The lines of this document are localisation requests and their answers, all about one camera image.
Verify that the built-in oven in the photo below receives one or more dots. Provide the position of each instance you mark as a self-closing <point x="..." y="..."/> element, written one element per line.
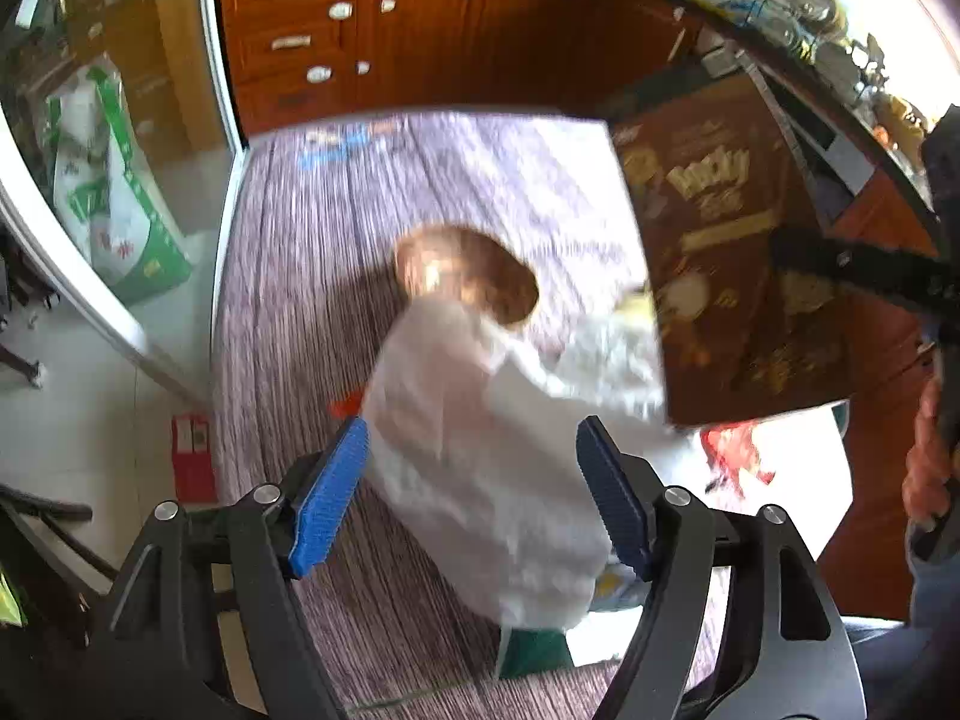
<point x="825" y="135"/>

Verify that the white framed glass sliding door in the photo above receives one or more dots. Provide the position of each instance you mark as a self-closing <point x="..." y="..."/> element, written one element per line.
<point x="223" y="52"/>

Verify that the metal dish rack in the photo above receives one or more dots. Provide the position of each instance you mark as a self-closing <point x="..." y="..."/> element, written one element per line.
<point x="806" y="11"/>

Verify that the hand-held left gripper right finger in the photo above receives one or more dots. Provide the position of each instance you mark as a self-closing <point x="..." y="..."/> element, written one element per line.
<point x="615" y="502"/>

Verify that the white plastic bag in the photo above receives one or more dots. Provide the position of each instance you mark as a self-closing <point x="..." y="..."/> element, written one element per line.
<point x="465" y="450"/>

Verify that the red snack packet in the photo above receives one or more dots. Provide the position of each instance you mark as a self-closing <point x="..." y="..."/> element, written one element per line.
<point x="731" y="457"/>

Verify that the person's right forearm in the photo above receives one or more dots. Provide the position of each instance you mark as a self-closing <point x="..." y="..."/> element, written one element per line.
<point x="937" y="577"/>

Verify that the round brown bowl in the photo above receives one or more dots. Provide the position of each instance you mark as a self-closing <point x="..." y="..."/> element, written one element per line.
<point x="480" y="277"/>

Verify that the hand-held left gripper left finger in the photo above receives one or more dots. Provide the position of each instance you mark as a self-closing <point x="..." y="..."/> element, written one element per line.
<point x="330" y="499"/>

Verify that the small red wrapper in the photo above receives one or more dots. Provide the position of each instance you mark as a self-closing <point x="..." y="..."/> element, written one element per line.
<point x="346" y="405"/>

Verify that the green and white sack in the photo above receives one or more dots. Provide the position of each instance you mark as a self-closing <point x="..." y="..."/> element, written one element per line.
<point x="112" y="195"/>

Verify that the red-brown kitchen cabinet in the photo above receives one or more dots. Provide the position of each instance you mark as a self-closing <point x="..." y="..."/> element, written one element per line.
<point x="420" y="37"/>

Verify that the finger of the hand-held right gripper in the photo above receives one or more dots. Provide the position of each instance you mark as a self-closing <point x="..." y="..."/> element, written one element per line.
<point x="847" y="262"/>

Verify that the brown snack box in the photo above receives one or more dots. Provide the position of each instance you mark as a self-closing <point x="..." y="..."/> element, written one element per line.
<point x="720" y="240"/>

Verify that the person's right hand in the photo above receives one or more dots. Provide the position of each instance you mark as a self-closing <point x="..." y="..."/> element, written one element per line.
<point x="922" y="472"/>

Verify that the green cardboard box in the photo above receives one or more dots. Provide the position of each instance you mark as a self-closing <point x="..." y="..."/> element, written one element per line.
<point x="534" y="652"/>

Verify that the red packet on floor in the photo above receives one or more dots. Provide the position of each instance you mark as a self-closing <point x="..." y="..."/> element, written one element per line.
<point x="193" y="457"/>

